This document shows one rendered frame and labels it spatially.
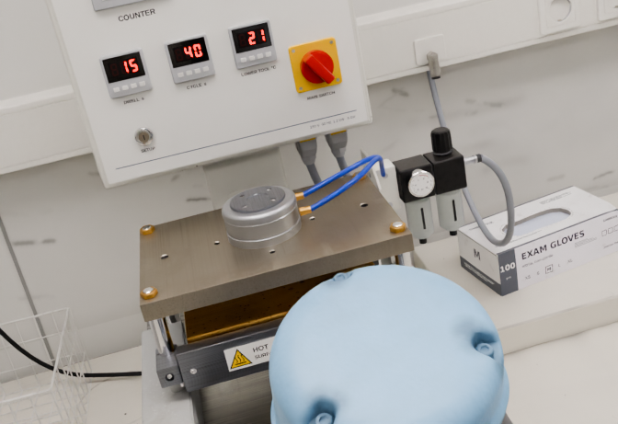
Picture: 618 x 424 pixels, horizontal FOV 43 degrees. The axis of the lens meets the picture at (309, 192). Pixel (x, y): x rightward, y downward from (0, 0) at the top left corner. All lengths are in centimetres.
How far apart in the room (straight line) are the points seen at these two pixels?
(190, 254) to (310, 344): 59
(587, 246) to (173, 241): 69
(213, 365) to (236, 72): 33
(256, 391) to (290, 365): 67
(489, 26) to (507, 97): 16
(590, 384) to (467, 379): 92
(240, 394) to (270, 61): 38
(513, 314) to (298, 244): 50
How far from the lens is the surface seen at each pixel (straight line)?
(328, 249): 78
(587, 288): 127
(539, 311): 122
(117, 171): 94
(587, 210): 134
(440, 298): 26
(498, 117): 142
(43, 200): 133
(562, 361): 119
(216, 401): 92
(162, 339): 80
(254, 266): 78
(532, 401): 113
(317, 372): 24
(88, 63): 91
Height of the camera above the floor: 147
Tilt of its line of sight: 23 degrees down
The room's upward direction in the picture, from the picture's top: 12 degrees counter-clockwise
